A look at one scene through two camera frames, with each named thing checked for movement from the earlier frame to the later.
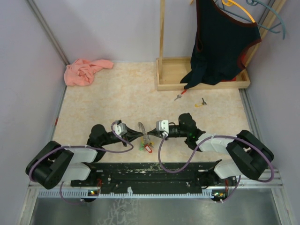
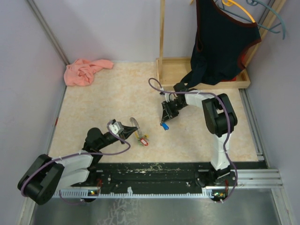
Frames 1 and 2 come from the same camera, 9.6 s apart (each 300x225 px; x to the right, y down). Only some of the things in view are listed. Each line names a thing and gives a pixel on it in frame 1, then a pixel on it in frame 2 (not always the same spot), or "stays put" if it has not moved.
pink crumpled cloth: (81, 72) stays put
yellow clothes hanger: (229, 3) stays put
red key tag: (148, 148) → (144, 142)
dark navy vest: (221, 40) stays put
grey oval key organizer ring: (142, 132) → (132, 119)
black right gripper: (154, 132) → (168, 114)
